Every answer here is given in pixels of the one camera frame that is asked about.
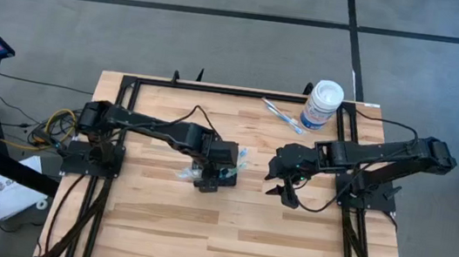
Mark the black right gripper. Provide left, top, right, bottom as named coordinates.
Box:
left=260, top=170, right=309, bottom=212

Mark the black wire toothbrush caddy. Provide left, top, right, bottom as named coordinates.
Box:
left=189, top=161, right=240, bottom=190

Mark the white-lidded wipes canister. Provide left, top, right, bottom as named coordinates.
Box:
left=298, top=77, right=347, bottom=135

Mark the orange white toothbrush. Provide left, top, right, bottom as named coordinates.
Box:
left=260, top=97, right=291, bottom=116

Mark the white paper booklet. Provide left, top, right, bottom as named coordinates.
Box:
left=0, top=151, right=54, bottom=226

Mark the black side desk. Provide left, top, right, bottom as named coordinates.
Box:
left=0, top=102, right=69, bottom=257

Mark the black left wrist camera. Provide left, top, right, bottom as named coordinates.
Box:
left=206, top=139, right=241, bottom=170

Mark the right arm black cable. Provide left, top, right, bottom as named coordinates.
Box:
left=285, top=103, right=423, bottom=225

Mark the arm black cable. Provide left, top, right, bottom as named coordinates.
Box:
left=110, top=94, right=228, bottom=146
left=285, top=103, right=423, bottom=225

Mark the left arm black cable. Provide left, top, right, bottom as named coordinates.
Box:
left=110, top=94, right=228, bottom=146

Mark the black metal table frame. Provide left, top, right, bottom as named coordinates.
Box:
left=37, top=51, right=432, bottom=257

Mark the yellow cable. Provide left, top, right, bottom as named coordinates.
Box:
left=0, top=99, right=82, bottom=158

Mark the thin black floor cable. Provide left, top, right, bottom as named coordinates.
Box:
left=0, top=72, right=95, bottom=96

